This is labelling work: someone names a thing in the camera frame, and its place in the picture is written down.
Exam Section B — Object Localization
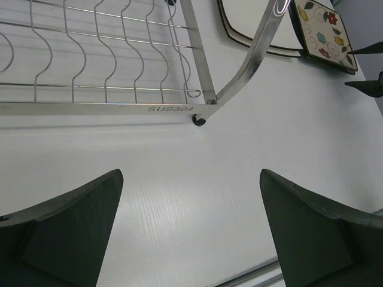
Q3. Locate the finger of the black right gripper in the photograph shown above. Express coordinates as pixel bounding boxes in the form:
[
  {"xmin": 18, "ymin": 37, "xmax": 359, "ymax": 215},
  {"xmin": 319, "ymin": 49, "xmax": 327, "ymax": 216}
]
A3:
[
  {"xmin": 348, "ymin": 41, "xmax": 383, "ymax": 54},
  {"xmin": 345, "ymin": 71, "xmax": 383, "ymax": 98}
]

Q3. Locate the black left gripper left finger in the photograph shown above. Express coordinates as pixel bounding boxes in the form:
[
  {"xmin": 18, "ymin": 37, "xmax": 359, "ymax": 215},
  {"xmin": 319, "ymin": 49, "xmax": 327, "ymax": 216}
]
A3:
[{"xmin": 1, "ymin": 169, "xmax": 123, "ymax": 286}]

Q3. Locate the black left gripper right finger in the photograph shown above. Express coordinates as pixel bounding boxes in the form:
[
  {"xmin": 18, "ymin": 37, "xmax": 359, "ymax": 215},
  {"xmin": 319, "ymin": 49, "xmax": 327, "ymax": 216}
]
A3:
[{"xmin": 260, "ymin": 169, "xmax": 382, "ymax": 286}]

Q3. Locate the cream floral square plate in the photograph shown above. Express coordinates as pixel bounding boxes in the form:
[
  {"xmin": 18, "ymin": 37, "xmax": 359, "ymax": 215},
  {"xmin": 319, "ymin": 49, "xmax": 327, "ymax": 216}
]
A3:
[{"xmin": 294, "ymin": 0, "xmax": 358, "ymax": 72}]

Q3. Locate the stainless steel dish rack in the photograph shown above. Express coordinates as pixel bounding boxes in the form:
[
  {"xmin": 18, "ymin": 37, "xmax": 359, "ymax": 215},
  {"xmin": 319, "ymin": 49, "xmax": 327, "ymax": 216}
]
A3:
[{"xmin": 1, "ymin": 1, "xmax": 290, "ymax": 126}]

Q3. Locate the lower cream floral plate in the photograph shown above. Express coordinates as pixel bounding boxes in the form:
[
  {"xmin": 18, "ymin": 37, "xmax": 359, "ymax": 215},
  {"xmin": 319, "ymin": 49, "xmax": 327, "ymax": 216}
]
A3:
[{"xmin": 288, "ymin": 5, "xmax": 357, "ymax": 75}]

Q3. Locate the aluminium frame rail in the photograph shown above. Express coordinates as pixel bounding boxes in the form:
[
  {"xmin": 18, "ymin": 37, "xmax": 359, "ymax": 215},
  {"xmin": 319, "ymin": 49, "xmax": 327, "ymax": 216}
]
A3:
[{"xmin": 211, "ymin": 257, "xmax": 284, "ymax": 287}]

